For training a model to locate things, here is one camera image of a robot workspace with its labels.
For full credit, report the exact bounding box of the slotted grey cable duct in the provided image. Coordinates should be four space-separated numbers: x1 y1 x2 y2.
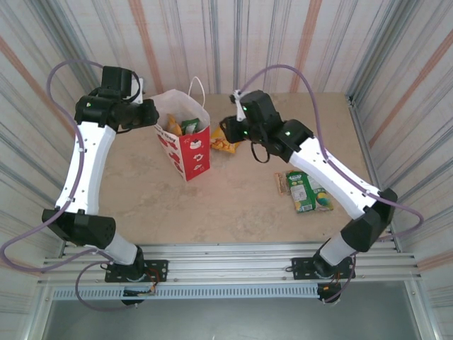
52 285 321 301

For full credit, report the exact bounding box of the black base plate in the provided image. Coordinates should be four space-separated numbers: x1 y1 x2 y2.
290 256 357 281
105 259 169 283

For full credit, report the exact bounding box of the brown snack bar packet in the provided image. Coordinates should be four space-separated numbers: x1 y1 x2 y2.
275 171 288 196

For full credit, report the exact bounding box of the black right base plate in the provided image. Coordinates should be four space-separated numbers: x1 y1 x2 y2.
290 256 357 281

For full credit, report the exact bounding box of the yellow chips packet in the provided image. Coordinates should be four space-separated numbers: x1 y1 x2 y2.
210 126 237 154

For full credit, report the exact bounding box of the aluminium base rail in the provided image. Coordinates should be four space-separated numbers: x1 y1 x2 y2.
37 242 424 284

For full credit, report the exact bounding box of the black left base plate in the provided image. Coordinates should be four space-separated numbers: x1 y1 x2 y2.
105 259 169 283

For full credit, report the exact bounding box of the white red paper bag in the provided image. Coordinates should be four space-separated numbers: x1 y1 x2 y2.
151 76 212 183

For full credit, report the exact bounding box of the yellow snack packet with label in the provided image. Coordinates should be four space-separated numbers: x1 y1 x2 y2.
165 113 184 137

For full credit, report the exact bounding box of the green juice carton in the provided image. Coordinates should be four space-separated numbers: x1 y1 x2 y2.
285 170 335 214

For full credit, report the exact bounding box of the aluminium side rail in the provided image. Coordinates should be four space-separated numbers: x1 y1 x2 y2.
348 92 403 253

